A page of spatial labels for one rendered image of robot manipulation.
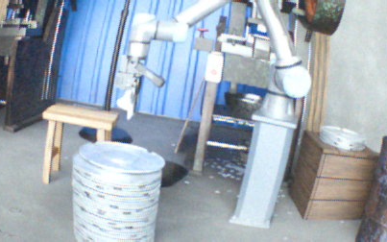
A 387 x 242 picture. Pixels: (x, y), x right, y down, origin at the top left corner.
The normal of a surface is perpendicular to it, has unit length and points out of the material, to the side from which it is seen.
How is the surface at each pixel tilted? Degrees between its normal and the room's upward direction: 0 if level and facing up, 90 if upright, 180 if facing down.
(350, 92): 90
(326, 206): 90
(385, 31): 90
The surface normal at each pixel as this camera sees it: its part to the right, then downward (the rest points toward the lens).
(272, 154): -0.28, 0.14
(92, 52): -0.07, 0.18
